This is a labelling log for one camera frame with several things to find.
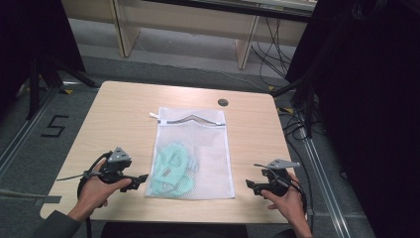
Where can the person's right hand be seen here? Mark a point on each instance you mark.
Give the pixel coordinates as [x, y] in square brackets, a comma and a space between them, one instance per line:
[290, 205]

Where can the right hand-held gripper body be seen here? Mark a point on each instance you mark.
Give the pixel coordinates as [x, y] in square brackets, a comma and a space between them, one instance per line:
[277, 181]

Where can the black curtain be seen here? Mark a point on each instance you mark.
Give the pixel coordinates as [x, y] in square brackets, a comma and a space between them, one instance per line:
[29, 29]
[369, 99]

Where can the grey tape strip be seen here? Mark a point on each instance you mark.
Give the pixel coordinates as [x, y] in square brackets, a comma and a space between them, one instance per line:
[48, 200]

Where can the round grey table grommet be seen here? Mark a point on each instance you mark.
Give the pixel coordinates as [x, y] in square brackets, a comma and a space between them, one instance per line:
[223, 102]

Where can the metal floor rail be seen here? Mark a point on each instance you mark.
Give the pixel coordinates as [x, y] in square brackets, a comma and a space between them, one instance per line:
[325, 185]
[23, 132]

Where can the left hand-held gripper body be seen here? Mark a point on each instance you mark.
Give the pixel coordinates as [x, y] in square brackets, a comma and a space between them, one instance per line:
[114, 168]

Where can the light wooden desk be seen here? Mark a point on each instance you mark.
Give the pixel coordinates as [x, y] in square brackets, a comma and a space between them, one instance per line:
[185, 23]

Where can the person's dark lap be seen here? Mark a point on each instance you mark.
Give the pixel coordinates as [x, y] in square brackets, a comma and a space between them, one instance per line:
[171, 230]

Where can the black metal stand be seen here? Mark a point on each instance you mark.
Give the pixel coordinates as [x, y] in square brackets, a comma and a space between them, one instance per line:
[34, 86]
[307, 105]

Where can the white mesh laundry bag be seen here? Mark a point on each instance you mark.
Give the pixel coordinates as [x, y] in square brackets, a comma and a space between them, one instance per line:
[211, 155]

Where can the mint green garment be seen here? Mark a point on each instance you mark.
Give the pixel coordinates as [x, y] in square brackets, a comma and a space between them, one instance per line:
[171, 172]

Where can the person's left hand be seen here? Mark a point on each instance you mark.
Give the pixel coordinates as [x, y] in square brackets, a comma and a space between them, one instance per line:
[95, 195]

